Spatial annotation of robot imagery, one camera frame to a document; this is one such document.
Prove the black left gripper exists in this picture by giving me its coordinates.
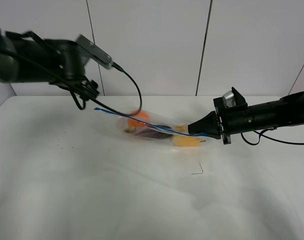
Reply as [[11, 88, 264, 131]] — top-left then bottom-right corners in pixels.
[[48, 39, 100, 100]]

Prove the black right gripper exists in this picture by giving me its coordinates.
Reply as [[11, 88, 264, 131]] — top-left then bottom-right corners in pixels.
[[188, 87, 253, 145]]

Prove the clear zip bag blue zipper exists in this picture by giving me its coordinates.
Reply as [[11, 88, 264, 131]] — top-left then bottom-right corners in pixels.
[[94, 107, 195, 146]]

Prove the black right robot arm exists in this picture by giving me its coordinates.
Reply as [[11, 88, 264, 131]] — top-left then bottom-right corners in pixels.
[[187, 88, 304, 145]]

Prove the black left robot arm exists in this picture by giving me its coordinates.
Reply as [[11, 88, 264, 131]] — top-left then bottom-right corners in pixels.
[[0, 29, 99, 101]]

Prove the yellow pear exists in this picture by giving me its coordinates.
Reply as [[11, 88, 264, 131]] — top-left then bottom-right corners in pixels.
[[172, 124, 206, 147]]

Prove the purple eggplant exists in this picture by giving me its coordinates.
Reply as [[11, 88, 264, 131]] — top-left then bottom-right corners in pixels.
[[123, 125, 173, 140]]

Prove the orange fruit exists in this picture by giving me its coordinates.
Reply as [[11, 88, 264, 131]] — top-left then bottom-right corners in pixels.
[[127, 110, 150, 127]]

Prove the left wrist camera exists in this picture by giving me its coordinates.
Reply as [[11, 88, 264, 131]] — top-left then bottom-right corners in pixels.
[[75, 34, 114, 70]]

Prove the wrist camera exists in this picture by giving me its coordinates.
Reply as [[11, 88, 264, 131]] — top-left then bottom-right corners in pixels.
[[222, 90, 236, 108], [75, 34, 114, 70]]

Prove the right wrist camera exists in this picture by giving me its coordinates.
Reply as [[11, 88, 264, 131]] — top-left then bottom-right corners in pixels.
[[222, 90, 236, 108]]

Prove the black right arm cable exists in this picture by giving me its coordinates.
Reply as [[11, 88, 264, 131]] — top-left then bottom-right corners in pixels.
[[240, 126, 304, 146]]

